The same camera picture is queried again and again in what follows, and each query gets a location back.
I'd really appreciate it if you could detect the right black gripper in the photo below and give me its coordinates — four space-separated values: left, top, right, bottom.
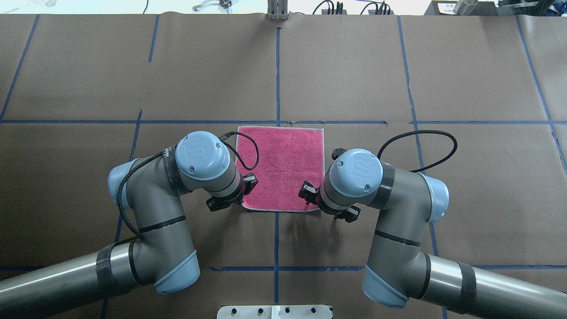
316 188 350 216

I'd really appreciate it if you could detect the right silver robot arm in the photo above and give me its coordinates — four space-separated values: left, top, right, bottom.
315 148 567 319

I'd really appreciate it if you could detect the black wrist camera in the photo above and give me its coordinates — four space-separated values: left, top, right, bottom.
242 172 258 195
298 180 318 204

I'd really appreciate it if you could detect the silver metal cylinder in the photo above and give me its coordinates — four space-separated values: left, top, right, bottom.
453 0 478 16

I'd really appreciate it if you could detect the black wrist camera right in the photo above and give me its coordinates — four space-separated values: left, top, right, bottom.
298 180 318 204

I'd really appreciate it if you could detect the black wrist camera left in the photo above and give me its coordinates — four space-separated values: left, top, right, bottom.
242 172 258 195

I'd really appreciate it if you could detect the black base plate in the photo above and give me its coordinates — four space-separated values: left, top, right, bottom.
423 0 498 16

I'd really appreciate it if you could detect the white mounting pedestal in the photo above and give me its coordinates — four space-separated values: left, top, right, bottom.
217 304 334 319

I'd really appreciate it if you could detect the black camera cable right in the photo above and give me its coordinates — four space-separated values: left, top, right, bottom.
377 130 458 173

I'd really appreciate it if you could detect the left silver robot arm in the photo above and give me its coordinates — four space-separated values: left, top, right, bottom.
1 131 257 319

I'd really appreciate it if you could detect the pink towel white trim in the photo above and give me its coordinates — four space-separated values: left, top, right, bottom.
236 126 325 213

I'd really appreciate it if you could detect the black camera cable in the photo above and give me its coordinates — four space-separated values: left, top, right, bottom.
116 131 260 242
377 130 458 173

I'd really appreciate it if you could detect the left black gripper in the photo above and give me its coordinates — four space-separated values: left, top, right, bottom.
217 172 248 208

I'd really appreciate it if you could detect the aluminium frame post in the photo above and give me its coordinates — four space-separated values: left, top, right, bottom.
266 0 289 21

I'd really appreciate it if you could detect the black camera cable left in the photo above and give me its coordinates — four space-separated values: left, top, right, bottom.
116 131 260 242

